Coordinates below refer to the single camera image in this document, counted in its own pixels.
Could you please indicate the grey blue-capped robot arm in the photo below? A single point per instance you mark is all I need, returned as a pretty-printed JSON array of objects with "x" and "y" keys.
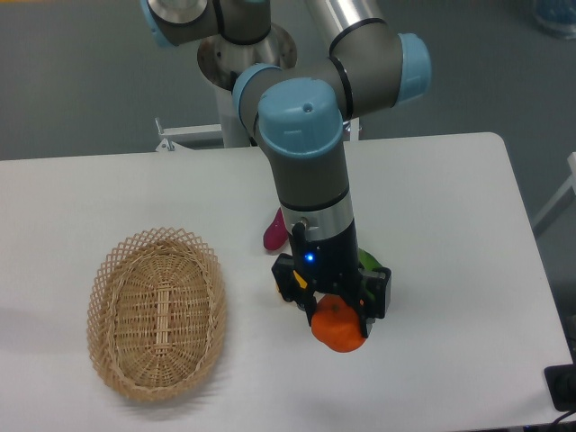
[{"x": 296, "y": 116}]

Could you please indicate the blue object top right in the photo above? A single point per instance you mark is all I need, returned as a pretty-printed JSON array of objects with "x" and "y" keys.
[{"x": 556, "y": 17}]

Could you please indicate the purple sweet potato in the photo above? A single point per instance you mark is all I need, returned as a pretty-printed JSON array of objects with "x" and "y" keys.
[{"x": 275, "y": 235}]

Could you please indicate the green bok choy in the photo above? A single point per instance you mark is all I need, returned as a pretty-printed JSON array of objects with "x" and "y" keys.
[{"x": 373, "y": 279}]

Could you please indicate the woven wicker basket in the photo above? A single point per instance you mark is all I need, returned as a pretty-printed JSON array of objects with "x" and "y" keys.
[{"x": 156, "y": 318}]

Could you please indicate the orange fruit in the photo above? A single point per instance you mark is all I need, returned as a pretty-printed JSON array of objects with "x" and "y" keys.
[{"x": 336, "y": 325}]

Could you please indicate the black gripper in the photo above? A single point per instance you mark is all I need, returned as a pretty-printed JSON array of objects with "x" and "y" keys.
[{"x": 329, "y": 266}]

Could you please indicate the black device at table edge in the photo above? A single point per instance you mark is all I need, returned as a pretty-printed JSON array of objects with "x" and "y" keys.
[{"x": 560, "y": 381}]

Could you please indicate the white frame at right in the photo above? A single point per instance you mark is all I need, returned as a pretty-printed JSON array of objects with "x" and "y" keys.
[{"x": 559, "y": 202}]

